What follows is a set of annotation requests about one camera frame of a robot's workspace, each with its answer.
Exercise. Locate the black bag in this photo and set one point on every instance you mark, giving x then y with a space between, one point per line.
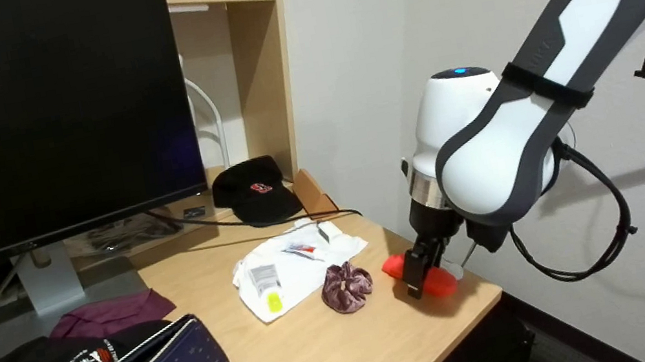
483 357

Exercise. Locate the white tube with yellow cap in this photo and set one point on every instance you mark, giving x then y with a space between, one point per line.
266 282

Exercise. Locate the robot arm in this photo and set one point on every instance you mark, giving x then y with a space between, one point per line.
492 159

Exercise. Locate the orange object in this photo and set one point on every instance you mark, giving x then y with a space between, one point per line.
444 282

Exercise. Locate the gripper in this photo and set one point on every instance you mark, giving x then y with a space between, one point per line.
434 221

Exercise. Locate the maroon cloth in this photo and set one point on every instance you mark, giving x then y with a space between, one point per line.
109 315

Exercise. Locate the white cloth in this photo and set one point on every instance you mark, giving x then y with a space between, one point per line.
304 269

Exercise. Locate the black cap with red logo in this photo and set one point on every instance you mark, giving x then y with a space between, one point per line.
252 193

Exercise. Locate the black computer monitor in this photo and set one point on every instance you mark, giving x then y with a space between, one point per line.
35 111

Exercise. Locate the mauve velvet scrunchie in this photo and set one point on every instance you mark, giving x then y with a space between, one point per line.
345 287

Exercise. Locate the red and blue tube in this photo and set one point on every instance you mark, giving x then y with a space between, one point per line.
303 251

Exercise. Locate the wooden shelf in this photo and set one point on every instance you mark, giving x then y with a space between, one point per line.
260 80

